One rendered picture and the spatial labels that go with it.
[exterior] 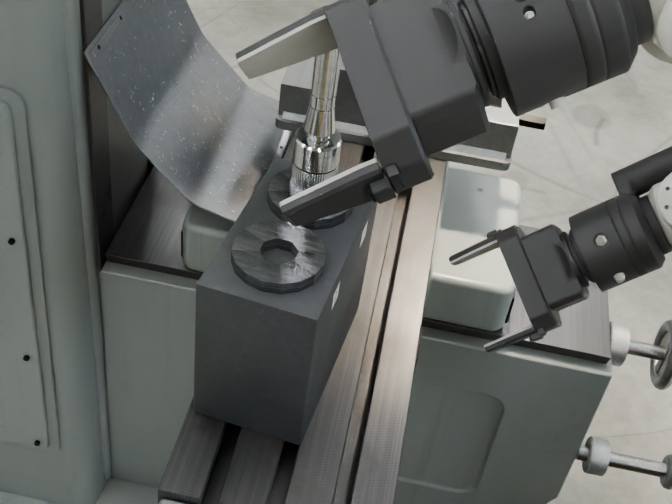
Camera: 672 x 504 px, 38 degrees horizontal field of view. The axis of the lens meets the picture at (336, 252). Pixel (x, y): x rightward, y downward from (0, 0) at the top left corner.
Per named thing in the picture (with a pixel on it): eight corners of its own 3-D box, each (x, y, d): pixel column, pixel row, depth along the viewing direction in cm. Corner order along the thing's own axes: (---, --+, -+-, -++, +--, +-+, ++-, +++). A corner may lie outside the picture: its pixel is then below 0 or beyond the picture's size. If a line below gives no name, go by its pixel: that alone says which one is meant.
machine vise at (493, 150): (512, 117, 151) (529, 55, 144) (509, 172, 140) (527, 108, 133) (293, 76, 153) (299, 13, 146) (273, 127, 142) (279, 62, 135)
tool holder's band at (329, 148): (283, 142, 95) (284, 134, 94) (315, 124, 97) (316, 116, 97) (319, 164, 93) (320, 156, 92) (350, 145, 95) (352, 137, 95)
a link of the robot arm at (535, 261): (549, 337, 109) (651, 295, 105) (531, 335, 101) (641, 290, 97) (507, 236, 112) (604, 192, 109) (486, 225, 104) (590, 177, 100)
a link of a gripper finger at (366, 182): (274, 198, 53) (379, 156, 52) (293, 219, 56) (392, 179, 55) (282, 223, 53) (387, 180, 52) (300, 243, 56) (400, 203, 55)
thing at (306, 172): (279, 190, 99) (283, 142, 95) (309, 172, 101) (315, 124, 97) (313, 212, 96) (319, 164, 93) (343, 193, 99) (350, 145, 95)
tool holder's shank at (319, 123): (295, 134, 94) (305, 32, 87) (316, 122, 96) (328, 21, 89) (319, 149, 93) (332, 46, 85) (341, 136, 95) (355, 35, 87)
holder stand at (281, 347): (359, 308, 116) (383, 175, 102) (300, 447, 99) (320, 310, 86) (264, 280, 117) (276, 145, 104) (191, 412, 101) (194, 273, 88)
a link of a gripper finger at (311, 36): (252, 84, 60) (344, 45, 59) (233, 58, 57) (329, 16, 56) (246, 64, 61) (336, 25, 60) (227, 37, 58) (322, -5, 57)
